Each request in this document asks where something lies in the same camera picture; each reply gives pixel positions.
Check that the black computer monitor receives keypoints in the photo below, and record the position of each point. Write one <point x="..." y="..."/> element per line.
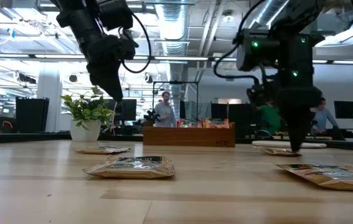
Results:
<point x="345" y="109"/>
<point x="129" y="109"/>

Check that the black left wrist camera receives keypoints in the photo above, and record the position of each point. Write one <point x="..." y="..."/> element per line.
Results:
<point x="115" y="14"/>

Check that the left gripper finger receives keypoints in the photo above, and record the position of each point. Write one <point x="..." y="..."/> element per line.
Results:
<point x="106" y="82"/>
<point x="116" y="82"/>

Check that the black office chair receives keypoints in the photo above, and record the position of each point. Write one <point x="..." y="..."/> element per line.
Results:
<point x="6" y="124"/>

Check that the beige tea packet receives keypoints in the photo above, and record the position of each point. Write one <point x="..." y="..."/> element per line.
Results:
<point x="101" y="150"/>
<point x="129" y="169"/>
<point x="332" y="177"/>
<point x="277" y="152"/>

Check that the wooden tea box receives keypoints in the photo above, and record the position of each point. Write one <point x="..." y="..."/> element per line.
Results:
<point x="188" y="137"/>

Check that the orange tea packet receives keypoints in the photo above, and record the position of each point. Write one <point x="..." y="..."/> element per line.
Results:
<point x="216" y="123"/>

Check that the LED light strip bar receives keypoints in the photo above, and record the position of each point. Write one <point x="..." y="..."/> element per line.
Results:
<point x="61" y="56"/>

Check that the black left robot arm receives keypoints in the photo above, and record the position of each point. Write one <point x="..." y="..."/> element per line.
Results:
<point x="76" y="18"/>

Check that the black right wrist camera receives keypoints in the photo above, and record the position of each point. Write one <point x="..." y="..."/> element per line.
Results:
<point x="258" y="93"/>

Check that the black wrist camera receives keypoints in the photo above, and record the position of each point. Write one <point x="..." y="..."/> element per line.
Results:
<point x="258" y="93"/>
<point x="115" y="14"/>

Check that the round woven placemat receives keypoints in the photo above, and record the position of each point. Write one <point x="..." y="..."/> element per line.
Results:
<point x="313" y="144"/>

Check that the black frame stand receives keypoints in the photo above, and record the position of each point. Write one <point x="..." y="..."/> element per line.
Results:
<point x="176" y="82"/>

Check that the potted green plant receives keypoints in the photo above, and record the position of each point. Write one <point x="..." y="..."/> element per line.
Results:
<point x="86" y="130"/>

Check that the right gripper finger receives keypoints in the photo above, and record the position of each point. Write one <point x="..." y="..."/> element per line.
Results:
<point x="292" y="130"/>
<point x="302" y="130"/>

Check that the black cabinet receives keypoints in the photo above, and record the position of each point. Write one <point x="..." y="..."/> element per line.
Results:
<point x="32" y="115"/>

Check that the black table frame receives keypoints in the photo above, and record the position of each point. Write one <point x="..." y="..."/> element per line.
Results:
<point x="23" y="137"/>

